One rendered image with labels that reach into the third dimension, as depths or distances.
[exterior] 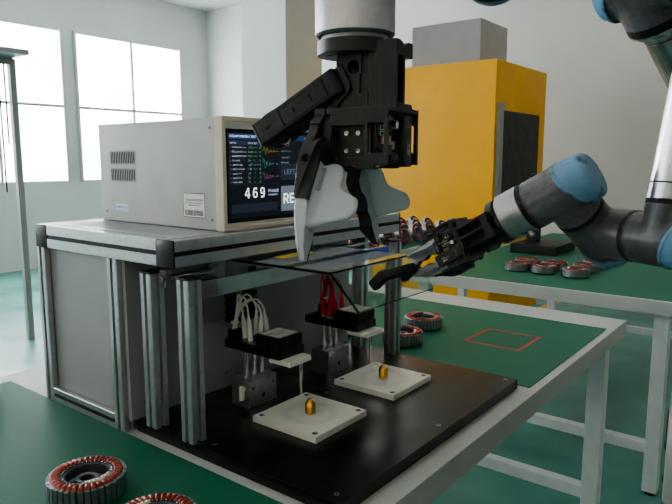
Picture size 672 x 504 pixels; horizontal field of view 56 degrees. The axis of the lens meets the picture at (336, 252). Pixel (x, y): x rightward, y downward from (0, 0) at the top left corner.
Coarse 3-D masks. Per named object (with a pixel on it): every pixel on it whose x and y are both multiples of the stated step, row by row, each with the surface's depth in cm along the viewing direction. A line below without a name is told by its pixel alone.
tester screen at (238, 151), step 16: (240, 144) 114; (256, 144) 117; (240, 160) 114; (256, 160) 117; (272, 160) 121; (288, 160) 124; (240, 176) 114; (256, 176) 118; (272, 176) 121; (240, 192) 115; (272, 192) 121
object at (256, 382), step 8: (240, 376) 123; (256, 376) 123; (264, 376) 123; (272, 376) 125; (232, 384) 123; (240, 384) 121; (248, 384) 120; (256, 384) 121; (264, 384) 123; (272, 384) 125; (232, 392) 123; (248, 392) 120; (256, 392) 122; (264, 392) 123; (272, 392) 125; (232, 400) 123; (248, 400) 120; (256, 400) 122; (264, 400) 124; (248, 408) 121
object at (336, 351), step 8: (336, 344) 144; (344, 344) 144; (312, 352) 142; (320, 352) 140; (328, 352) 139; (336, 352) 141; (344, 352) 143; (312, 360) 142; (320, 360) 140; (328, 360) 139; (336, 360) 141; (344, 360) 144; (312, 368) 142; (320, 368) 141; (328, 368) 139; (336, 368) 142
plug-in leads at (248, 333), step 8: (240, 296) 121; (240, 304) 123; (256, 304) 121; (248, 312) 119; (256, 312) 124; (264, 312) 123; (232, 320) 124; (248, 320) 119; (256, 320) 124; (264, 320) 123; (232, 328) 123; (240, 328) 124; (248, 328) 119; (256, 328) 124; (264, 328) 123; (232, 336) 123; (240, 336) 124; (248, 336) 120
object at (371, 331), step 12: (312, 312) 144; (336, 312) 137; (348, 312) 135; (372, 312) 138; (324, 324) 139; (336, 324) 137; (348, 324) 135; (360, 324) 134; (372, 324) 138; (324, 336) 140; (336, 336) 144; (360, 336) 134
